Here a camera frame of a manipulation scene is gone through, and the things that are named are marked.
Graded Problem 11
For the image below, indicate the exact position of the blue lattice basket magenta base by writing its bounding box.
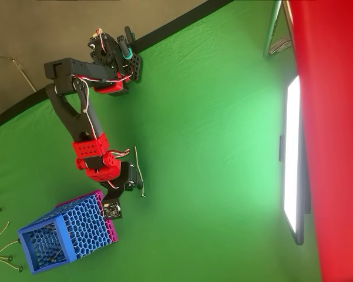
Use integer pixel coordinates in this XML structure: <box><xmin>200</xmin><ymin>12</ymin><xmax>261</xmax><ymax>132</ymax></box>
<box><xmin>16</xmin><ymin>189</ymin><xmax>119</xmax><ymax>275</ymax></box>

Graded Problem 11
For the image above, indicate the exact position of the green cloth with black rim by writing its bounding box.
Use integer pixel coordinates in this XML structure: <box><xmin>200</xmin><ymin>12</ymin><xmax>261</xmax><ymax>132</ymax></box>
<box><xmin>0</xmin><ymin>0</ymin><xmax>322</xmax><ymax>282</ymax></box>

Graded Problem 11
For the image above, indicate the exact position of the black teal table clamp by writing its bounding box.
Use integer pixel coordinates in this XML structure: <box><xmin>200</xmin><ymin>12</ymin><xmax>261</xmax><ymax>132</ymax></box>
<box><xmin>116</xmin><ymin>25</ymin><xmax>136</xmax><ymax>61</ymax></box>

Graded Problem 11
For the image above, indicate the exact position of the thin grey metal rod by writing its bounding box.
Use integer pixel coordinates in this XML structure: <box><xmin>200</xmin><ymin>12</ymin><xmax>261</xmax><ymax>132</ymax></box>
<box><xmin>0</xmin><ymin>54</ymin><xmax>38</xmax><ymax>93</ymax></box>

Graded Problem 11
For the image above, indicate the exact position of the black LED light panel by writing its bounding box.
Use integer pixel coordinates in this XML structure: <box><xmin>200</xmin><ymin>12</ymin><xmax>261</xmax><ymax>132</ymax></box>
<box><xmin>278</xmin><ymin>75</ymin><xmax>312</xmax><ymax>246</ymax></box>

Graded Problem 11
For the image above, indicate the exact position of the red vertical panel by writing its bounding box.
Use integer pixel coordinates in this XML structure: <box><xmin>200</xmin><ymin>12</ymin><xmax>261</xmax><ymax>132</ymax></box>
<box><xmin>287</xmin><ymin>0</ymin><xmax>353</xmax><ymax>282</ymax></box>

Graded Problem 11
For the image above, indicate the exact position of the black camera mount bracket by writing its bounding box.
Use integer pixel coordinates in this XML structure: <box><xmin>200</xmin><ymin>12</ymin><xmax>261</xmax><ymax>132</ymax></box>
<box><xmin>99</xmin><ymin>180</ymin><xmax>123</xmax><ymax>220</ymax></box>

